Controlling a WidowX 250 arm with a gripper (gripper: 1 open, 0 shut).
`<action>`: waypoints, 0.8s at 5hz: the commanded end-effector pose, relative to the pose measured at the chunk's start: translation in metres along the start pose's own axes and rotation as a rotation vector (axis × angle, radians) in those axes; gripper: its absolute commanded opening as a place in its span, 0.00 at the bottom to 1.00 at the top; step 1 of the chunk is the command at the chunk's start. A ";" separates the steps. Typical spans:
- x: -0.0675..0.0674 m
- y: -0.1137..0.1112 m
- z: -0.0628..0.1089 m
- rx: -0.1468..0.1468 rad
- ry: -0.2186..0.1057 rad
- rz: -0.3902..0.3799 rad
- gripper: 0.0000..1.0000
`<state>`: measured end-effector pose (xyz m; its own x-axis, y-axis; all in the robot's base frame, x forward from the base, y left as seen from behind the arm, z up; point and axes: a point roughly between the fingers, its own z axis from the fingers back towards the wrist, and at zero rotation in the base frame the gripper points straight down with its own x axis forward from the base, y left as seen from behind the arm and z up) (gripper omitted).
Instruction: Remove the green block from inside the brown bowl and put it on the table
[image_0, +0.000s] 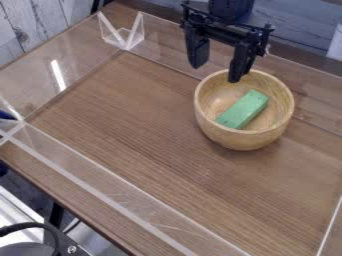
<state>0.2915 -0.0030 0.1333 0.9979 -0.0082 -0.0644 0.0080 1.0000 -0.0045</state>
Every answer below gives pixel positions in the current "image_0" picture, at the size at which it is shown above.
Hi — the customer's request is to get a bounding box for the green rectangular block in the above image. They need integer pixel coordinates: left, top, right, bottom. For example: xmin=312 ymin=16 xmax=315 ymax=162
xmin=215 ymin=90 xmax=270 ymax=130

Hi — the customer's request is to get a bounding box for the black metal bracket with screw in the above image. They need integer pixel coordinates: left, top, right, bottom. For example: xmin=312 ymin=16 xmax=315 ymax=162
xmin=42 ymin=225 xmax=92 ymax=256

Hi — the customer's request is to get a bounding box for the brown wooden bowl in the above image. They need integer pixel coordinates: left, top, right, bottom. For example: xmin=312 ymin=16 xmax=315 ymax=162
xmin=193 ymin=69 xmax=295 ymax=151

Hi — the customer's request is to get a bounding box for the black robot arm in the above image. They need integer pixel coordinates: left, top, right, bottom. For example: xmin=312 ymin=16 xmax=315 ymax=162
xmin=180 ymin=0 xmax=275 ymax=83

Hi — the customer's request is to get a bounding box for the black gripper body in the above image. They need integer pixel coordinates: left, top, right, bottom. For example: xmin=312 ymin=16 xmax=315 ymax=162
xmin=180 ymin=0 xmax=274 ymax=56

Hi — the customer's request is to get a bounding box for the black table leg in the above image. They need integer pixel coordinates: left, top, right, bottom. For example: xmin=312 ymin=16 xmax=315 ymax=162
xmin=48 ymin=203 xmax=64 ymax=229

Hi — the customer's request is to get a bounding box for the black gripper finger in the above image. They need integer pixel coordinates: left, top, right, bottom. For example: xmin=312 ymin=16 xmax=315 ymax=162
xmin=184 ymin=23 xmax=209 ymax=69
xmin=228 ymin=43 xmax=256 ymax=83

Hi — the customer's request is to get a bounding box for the black cable bottom left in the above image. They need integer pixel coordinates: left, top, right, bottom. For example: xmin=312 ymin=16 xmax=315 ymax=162
xmin=0 ymin=221 xmax=61 ymax=256

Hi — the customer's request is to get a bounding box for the clear acrylic enclosure wall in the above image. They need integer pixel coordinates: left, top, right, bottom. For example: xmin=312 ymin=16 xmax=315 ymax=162
xmin=0 ymin=10 xmax=342 ymax=256

